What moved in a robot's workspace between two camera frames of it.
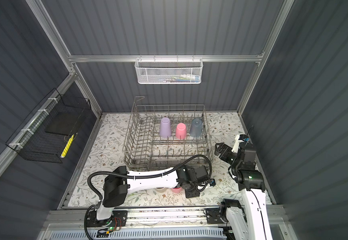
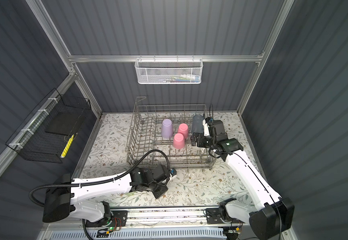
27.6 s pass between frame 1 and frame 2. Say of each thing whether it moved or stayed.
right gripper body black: moved
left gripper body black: moved
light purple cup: stayed
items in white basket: stayed
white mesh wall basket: stayed
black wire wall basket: stayed
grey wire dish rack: stayed
